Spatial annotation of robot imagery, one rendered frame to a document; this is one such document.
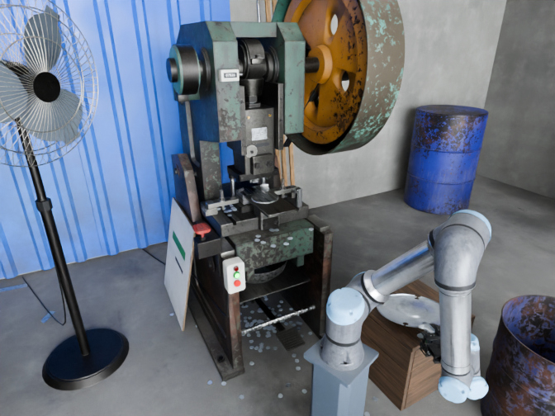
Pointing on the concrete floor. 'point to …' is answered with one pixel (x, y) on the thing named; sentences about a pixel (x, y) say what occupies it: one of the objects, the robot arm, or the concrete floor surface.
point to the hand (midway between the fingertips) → (426, 325)
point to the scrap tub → (523, 360)
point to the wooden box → (401, 354)
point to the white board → (179, 261)
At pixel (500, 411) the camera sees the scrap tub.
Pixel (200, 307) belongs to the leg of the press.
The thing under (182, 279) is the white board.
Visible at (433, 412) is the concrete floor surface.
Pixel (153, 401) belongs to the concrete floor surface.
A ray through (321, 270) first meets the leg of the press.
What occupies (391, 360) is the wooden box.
